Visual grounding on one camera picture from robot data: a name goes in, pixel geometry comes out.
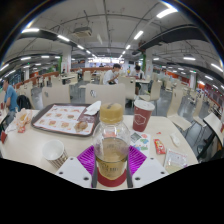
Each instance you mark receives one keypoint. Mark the beige cafeteria chairs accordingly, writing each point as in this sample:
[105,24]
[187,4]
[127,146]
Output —
[105,94]

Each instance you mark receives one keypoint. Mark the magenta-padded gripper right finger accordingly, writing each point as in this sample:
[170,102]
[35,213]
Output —
[150,170]

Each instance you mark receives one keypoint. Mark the ceiling air conditioner unit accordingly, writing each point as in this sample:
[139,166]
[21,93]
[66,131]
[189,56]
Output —
[82,32]

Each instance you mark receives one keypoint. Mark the white paper napkin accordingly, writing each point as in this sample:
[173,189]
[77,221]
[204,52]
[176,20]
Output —
[93,108]

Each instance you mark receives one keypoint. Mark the ceiling strip lights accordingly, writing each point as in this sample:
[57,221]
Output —
[166,12]

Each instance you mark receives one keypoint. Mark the clear plastic bag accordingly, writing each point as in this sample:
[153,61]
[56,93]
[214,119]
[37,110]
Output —
[175,160]

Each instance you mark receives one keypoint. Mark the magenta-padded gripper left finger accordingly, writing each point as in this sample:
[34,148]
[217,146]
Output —
[71,170]

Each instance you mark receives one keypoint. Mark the crumpled orange food wrapper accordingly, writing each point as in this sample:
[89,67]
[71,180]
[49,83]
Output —
[22,118]

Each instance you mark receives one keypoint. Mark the red paper cup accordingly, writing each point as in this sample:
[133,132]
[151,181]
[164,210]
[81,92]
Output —
[142,118]

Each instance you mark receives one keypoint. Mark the red wallet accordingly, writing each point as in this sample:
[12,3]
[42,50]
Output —
[3,137]

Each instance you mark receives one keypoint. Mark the small red snack packet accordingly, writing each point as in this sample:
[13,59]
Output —
[22,129]

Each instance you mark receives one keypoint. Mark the printed paper tray liner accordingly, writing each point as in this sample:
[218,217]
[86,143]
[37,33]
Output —
[60,119]

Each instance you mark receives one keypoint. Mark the red sauce packet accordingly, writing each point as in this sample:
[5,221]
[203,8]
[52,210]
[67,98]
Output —
[159,146]

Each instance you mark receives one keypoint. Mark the black backpack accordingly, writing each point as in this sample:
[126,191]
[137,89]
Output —
[24,102]

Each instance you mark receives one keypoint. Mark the person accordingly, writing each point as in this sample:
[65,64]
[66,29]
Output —
[110,76]
[137,72]
[10,98]

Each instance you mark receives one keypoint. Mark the white sauce packet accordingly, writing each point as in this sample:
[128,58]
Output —
[175,140]

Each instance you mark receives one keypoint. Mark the dark food tray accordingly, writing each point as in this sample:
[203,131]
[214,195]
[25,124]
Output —
[91,120]

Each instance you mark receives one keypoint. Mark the clear bottle with yellow cap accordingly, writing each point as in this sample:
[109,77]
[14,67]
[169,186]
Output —
[111,150]

